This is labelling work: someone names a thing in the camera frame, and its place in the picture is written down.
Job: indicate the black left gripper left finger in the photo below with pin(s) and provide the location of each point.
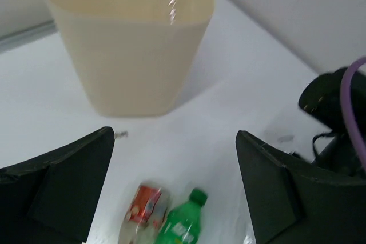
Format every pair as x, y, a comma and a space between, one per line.
52, 198

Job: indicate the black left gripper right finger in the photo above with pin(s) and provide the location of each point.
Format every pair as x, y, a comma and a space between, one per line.
293, 201

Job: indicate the red cap label bottle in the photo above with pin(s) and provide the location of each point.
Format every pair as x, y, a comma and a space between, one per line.
145, 214

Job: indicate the green plastic bottle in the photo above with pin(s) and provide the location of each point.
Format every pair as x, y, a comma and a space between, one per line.
183, 223

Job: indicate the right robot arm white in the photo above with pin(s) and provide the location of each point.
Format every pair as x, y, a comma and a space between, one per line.
332, 150

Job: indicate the beige plastic bin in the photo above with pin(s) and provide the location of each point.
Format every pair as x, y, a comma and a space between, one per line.
130, 60

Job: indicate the aluminium frame rail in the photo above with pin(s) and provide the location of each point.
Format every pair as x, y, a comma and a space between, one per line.
22, 37

